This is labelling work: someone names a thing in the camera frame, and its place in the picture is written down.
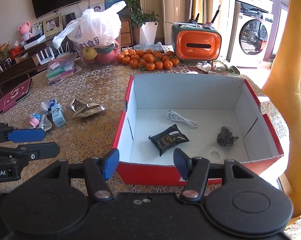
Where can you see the white plastic bag of fruit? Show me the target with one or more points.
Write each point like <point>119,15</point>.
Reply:
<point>95,30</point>

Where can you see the bag of black screws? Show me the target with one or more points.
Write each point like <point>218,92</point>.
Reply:
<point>225,137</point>

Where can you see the flat white box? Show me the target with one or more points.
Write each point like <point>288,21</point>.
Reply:
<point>35,42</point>

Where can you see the black foil packet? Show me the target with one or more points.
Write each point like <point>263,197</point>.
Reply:
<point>168,140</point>

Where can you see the grey cloth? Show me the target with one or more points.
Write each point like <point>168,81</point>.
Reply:
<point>149,47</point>

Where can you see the white planter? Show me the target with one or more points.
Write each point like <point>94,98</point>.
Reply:
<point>149,33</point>

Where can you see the baby photo frame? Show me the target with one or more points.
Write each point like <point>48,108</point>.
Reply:
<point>97,8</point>

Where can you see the small white object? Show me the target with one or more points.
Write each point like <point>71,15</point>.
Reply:
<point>204,66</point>

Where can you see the red cardboard box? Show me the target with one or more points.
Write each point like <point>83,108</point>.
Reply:
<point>190,97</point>

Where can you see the green potted plant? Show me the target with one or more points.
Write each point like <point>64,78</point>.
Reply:
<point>143,17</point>

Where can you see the orange green tissue box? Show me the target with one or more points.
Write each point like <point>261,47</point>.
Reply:
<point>195,45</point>

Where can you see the large white router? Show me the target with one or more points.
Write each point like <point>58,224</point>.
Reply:
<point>45,57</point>

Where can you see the gold photo frame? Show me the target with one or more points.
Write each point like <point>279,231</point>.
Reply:
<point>52,25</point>

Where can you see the maroon tablet case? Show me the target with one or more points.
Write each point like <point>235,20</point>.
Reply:
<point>11,97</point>

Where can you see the pink toy figure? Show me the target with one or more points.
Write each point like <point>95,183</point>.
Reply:
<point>35,121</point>

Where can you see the vase of flowers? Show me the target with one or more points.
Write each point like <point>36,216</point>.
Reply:
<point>1,52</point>

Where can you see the red bag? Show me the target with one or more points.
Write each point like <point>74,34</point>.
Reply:
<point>15,52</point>

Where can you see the silver foil packet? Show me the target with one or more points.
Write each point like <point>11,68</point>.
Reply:
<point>86,107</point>

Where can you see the small photo frame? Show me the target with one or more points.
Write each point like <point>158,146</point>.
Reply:
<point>37,28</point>

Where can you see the yellow giraffe statue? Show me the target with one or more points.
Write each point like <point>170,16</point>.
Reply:
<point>290,55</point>

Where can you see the bag of cotton swabs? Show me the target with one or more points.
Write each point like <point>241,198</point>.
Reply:
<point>44,106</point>

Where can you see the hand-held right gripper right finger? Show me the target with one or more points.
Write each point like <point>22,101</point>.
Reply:
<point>181,162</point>

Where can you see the pink teddy bear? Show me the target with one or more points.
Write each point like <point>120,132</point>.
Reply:
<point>25,31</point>

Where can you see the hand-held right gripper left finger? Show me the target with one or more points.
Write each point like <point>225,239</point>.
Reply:
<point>110,163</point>

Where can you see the light blue small carton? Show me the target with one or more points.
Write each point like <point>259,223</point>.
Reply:
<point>58,116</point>

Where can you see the yellow lace-patterned desktop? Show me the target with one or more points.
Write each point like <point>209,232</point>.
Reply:
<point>90,135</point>

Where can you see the white washing machine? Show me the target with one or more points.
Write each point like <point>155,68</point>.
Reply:
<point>253,32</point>

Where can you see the wooden tv cabinet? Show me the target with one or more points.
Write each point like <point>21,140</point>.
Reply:
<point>15,69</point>

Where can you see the pile of tangerines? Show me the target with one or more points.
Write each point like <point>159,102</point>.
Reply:
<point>148,58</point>

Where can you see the small pink white box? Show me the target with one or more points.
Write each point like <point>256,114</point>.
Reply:
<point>54,65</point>

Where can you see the beige curtain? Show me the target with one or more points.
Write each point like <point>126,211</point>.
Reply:
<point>198,0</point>

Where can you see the clear tape roll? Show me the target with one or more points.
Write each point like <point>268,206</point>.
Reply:
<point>211,152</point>

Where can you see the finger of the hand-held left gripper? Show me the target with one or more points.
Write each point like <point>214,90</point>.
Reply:
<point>28,135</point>
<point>40,150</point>

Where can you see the beige crumpled cloth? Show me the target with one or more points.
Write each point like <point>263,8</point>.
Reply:
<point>225,68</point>

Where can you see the small white router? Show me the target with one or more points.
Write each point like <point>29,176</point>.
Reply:
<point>65,55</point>

